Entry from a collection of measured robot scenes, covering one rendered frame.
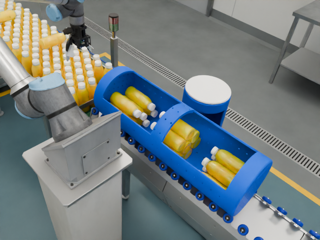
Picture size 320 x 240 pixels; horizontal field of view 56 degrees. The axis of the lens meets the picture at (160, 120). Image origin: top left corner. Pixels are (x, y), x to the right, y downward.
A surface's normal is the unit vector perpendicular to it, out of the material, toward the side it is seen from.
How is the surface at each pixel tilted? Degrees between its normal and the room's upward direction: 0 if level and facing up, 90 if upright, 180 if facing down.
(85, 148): 90
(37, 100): 82
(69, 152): 90
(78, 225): 90
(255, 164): 5
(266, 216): 0
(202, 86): 0
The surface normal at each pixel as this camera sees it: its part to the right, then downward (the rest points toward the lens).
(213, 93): 0.08, -0.73
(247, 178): -0.28, -0.40
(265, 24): -0.71, 0.44
